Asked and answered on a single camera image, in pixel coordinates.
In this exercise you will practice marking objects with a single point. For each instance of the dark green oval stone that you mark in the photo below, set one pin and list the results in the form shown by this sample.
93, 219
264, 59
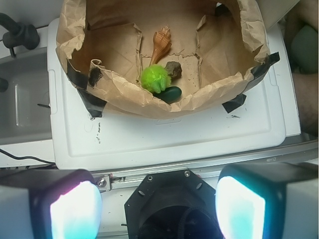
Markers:
170, 94

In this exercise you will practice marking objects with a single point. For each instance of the fuzzy green toy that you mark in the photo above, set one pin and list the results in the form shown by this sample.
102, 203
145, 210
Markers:
155, 79

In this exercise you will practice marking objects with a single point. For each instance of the white plastic bin lid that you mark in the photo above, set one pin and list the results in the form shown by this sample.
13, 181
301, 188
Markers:
113, 141

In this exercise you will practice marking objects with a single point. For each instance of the brown grey rock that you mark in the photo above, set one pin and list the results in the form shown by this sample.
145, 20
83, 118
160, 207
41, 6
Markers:
174, 69

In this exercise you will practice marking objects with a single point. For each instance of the orange conch shell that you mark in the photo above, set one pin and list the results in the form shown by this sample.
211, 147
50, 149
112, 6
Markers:
161, 44

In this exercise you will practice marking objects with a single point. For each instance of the clear plastic bin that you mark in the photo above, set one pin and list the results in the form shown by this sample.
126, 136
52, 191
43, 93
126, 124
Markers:
24, 98

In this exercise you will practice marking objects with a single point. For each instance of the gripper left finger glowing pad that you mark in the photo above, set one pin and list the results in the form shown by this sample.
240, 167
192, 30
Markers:
49, 204

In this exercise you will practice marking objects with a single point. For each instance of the aluminium frame rail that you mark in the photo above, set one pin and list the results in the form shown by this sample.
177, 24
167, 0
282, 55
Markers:
208, 167

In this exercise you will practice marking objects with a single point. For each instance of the brown paper bag tray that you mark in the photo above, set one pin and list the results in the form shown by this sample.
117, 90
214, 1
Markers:
105, 45

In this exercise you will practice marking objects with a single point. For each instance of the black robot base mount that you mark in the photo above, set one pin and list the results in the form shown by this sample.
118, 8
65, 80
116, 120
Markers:
172, 205

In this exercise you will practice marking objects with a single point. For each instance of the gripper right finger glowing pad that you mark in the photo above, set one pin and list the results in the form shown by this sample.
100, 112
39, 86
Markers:
268, 201

